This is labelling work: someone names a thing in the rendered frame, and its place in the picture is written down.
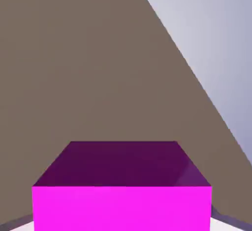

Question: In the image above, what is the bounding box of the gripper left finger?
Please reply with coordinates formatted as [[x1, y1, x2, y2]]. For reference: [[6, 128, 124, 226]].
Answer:
[[0, 214, 34, 231]]

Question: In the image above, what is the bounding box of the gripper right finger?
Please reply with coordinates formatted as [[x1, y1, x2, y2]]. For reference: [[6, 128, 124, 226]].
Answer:
[[210, 204, 252, 231]]

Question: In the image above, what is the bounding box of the small magenta cube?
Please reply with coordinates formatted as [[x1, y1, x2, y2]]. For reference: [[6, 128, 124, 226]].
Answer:
[[31, 141, 213, 231]]

